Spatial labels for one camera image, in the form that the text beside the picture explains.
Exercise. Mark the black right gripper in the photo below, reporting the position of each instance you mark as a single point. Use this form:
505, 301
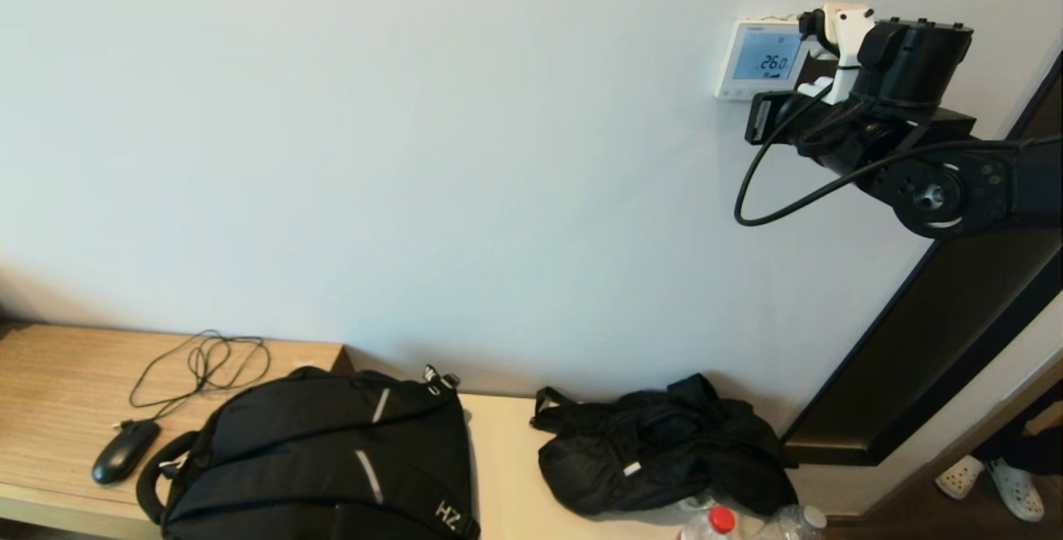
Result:
830, 139

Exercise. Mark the white wall thermostat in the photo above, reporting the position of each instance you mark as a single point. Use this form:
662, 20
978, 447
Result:
760, 58

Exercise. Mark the crumpled black fabric bag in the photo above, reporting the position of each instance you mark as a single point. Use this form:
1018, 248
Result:
656, 457

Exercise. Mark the clear plastic wrapper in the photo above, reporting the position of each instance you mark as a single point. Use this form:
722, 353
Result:
693, 504

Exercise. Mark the white clog shoe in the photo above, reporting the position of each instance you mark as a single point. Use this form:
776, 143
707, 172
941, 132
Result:
959, 476
1015, 488

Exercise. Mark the red cap water bottle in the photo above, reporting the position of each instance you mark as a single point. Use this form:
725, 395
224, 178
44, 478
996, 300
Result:
718, 521

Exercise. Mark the white cap clear bottle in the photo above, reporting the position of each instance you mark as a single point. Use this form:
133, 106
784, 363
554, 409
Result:
797, 523

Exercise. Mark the black trouser leg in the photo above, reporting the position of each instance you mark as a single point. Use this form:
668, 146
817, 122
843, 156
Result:
1034, 450

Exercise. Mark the cream low cabinet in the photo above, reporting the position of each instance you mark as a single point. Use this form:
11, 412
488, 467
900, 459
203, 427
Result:
507, 473

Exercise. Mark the large black backpack HZ print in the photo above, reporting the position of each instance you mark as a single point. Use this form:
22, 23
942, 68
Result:
315, 449

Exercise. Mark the black computer mouse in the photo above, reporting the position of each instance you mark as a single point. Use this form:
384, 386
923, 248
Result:
123, 453

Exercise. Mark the light wooden desk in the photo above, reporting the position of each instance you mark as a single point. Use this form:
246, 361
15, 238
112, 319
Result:
58, 382

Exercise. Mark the black wall switch panel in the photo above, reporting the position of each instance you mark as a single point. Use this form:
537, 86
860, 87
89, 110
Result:
818, 68

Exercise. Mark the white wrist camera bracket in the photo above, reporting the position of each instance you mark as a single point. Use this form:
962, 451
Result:
847, 31

